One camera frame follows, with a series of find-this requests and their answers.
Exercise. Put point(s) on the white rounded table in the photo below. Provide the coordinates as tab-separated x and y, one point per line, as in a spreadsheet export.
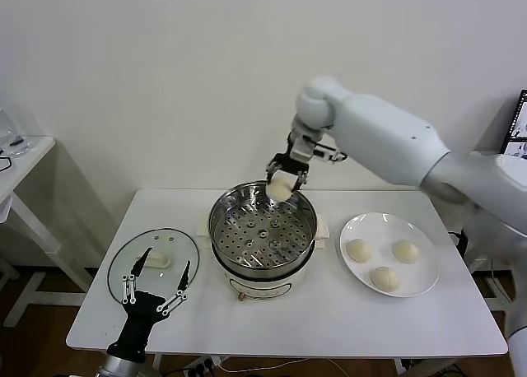
288	323

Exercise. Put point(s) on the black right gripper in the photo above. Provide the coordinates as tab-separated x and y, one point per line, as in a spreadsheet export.
292	166

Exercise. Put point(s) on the white steamed baozi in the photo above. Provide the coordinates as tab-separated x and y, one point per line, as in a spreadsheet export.
280	189
385	279
359	251
407	251

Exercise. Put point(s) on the clear glass container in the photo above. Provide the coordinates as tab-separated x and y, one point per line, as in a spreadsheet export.
10	134

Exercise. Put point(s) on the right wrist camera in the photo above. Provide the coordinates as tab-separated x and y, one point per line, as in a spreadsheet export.
302	146

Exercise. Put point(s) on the white side table with glass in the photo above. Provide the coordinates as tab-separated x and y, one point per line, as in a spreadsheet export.
24	167

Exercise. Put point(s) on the stainless steel steamer basket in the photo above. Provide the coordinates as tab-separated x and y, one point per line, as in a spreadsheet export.
230	212

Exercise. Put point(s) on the white power strip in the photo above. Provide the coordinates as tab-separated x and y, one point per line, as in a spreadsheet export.
201	364

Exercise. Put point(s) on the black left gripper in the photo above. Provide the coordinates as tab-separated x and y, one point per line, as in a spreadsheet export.
138	311

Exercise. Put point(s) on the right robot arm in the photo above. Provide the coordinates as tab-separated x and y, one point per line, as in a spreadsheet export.
391	138

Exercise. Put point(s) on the open laptop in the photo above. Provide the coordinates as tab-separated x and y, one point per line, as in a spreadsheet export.
516	130

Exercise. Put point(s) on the white round plate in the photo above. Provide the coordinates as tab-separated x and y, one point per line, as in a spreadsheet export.
383	233

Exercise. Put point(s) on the white electric cooker pot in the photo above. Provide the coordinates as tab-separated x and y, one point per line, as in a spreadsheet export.
263	284

